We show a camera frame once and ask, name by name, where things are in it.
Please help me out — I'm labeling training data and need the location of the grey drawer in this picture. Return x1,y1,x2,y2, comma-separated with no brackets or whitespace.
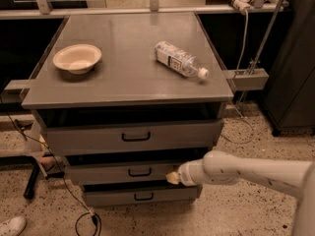
64,147,210,186
83,180,202,207
43,120,222,155

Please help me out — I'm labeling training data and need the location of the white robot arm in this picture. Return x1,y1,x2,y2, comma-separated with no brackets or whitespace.
165,150,315,236

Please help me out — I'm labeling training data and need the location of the grey top drawer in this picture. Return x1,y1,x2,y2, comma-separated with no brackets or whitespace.
43,120,222,155

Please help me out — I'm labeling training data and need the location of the grey bottom drawer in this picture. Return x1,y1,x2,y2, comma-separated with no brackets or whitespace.
83,180,202,207

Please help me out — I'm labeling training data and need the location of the grey drawer cabinet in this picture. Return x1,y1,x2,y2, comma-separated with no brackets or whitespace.
21,11,235,189

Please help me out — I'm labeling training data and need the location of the clear plastic water bottle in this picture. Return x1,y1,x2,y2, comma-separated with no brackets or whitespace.
155,41,209,80

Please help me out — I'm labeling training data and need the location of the dark cabinet on right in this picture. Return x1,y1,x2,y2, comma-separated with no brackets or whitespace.
259,0,315,137

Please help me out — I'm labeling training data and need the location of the black cylindrical leg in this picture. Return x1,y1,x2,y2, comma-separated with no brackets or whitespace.
24,163,39,200

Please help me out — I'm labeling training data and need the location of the cream ceramic bowl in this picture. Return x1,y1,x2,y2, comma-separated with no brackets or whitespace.
53,44,102,75

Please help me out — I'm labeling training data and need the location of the white sneaker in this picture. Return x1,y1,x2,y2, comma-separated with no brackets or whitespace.
0,216,27,236

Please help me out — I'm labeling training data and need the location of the black floor cable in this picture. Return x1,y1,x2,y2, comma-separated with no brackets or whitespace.
0,95,102,236

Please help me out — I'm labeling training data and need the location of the grey metal bracket block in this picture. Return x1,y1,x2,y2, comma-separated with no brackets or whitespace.
223,69,269,91

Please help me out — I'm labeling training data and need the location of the white power cable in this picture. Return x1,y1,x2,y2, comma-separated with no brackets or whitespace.
220,9,256,146

